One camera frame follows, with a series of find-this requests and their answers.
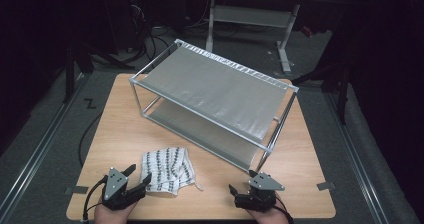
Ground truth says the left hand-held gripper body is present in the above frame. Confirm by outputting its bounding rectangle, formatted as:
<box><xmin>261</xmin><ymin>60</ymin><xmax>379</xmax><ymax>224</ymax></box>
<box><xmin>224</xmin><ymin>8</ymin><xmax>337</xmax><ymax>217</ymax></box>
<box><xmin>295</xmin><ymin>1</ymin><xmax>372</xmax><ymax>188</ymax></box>
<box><xmin>99</xmin><ymin>166</ymin><xmax>148</xmax><ymax>212</ymax></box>

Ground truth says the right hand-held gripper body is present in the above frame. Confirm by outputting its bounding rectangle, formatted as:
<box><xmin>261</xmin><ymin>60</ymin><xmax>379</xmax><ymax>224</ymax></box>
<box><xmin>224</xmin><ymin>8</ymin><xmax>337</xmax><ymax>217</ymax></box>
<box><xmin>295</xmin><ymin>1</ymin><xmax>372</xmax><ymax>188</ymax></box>
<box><xmin>234</xmin><ymin>171</ymin><xmax>286</xmax><ymax>214</ymax></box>

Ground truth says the white black-patterned cloth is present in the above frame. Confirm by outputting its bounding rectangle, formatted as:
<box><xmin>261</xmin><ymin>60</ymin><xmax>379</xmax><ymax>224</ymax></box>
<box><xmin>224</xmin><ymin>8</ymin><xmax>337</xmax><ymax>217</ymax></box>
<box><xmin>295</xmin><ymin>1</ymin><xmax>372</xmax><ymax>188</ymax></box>
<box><xmin>140</xmin><ymin>146</ymin><xmax>204</xmax><ymax>196</ymax></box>

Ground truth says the two-tier metal frame rack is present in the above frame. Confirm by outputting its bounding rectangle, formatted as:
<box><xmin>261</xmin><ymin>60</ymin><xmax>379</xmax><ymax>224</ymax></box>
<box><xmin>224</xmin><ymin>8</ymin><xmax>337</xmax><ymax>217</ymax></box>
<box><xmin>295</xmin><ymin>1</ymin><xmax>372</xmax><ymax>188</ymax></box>
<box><xmin>129</xmin><ymin>38</ymin><xmax>300</xmax><ymax>173</ymax></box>

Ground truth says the person's left hand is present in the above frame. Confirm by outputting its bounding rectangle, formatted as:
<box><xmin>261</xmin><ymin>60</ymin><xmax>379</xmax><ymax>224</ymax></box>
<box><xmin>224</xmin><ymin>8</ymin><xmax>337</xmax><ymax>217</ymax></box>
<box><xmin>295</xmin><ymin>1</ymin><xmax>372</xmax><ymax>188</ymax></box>
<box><xmin>94</xmin><ymin>203</ymin><xmax>138</xmax><ymax>224</ymax></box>

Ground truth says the person's right hand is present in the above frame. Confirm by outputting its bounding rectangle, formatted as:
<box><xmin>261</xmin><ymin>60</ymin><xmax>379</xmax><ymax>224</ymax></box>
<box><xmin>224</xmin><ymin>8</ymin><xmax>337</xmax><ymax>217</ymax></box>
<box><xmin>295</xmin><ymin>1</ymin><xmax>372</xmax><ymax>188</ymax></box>
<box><xmin>246</xmin><ymin>206</ymin><xmax>295</xmax><ymax>224</ymax></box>

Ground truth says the grey tape piece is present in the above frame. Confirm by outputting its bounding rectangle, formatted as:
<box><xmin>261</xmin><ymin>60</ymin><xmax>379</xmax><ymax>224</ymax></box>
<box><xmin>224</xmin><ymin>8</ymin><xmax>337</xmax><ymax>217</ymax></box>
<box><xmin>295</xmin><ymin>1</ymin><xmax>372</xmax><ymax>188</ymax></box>
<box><xmin>64</xmin><ymin>185</ymin><xmax>89</xmax><ymax>195</ymax></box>
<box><xmin>316</xmin><ymin>181</ymin><xmax>336</xmax><ymax>192</ymax></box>

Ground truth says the black metal stand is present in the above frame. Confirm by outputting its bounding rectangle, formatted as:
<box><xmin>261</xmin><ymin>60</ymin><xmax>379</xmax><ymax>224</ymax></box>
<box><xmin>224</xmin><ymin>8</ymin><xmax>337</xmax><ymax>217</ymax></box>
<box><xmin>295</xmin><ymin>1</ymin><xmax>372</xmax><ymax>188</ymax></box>
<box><xmin>63</xmin><ymin>42</ymin><xmax>134</xmax><ymax>104</ymax></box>
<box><xmin>291</xmin><ymin>62</ymin><xmax>351</xmax><ymax>125</ymax></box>

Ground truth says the white-legged wooden desk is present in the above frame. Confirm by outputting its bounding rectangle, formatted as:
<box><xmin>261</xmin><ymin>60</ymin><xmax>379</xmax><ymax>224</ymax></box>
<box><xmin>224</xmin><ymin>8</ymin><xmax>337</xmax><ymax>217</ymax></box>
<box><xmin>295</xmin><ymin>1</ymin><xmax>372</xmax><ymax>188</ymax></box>
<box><xmin>199</xmin><ymin>0</ymin><xmax>344</xmax><ymax>75</ymax></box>

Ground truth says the dark computer tower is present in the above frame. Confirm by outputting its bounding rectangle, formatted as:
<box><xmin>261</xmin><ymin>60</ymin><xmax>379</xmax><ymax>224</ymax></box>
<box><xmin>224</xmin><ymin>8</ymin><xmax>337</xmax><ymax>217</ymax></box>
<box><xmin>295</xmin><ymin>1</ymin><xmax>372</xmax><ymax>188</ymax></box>
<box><xmin>128</xmin><ymin>0</ymin><xmax>152</xmax><ymax>50</ymax></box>

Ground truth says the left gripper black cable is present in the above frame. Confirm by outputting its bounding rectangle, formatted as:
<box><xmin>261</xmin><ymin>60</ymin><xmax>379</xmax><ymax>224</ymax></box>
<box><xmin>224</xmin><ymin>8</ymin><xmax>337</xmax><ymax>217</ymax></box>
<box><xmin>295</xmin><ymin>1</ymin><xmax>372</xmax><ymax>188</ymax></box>
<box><xmin>81</xmin><ymin>175</ymin><xmax>108</xmax><ymax>224</ymax></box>

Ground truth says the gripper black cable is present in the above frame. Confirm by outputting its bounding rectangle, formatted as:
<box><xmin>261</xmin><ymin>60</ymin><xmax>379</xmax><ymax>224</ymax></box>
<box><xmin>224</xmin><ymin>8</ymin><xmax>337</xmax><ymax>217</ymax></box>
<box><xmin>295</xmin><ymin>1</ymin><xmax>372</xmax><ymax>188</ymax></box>
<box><xmin>81</xmin><ymin>175</ymin><xmax>108</xmax><ymax>224</ymax></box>
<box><xmin>274</xmin><ymin>195</ymin><xmax>295</xmax><ymax>224</ymax></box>

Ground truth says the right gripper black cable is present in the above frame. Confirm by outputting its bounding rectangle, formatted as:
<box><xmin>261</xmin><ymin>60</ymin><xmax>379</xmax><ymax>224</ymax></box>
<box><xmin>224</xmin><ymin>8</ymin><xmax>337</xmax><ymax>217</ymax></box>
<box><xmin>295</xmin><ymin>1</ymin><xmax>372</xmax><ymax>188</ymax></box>
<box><xmin>274</xmin><ymin>195</ymin><xmax>295</xmax><ymax>224</ymax></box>

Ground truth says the black floor cable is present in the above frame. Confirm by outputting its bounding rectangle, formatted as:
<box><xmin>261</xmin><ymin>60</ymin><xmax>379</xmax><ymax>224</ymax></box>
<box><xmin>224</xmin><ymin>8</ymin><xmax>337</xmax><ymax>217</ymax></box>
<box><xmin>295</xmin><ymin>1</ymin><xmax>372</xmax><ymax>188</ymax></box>
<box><xmin>78</xmin><ymin>112</ymin><xmax>103</xmax><ymax>168</ymax></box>

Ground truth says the metal floor rail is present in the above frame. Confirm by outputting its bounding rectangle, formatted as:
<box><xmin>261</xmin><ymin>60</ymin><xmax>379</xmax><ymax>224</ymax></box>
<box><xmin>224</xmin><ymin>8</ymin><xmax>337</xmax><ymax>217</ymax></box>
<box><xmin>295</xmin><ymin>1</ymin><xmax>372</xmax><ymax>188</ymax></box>
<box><xmin>324</xmin><ymin>92</ymin><xmax>389</xmax><ymax>224</ymax></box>
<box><xmin>0</xmin><ymin>73</ymin><xmax>86</xmax><ymax>218</ymax></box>

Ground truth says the bundle of black cables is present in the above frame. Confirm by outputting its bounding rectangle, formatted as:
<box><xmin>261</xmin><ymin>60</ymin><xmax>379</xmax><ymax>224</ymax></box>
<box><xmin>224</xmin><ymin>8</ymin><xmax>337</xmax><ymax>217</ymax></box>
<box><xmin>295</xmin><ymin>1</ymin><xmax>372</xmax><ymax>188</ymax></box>
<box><xmin>128</xmin><ymin>23</ymin><xmax>172</xmax><ymax>66</ymax></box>

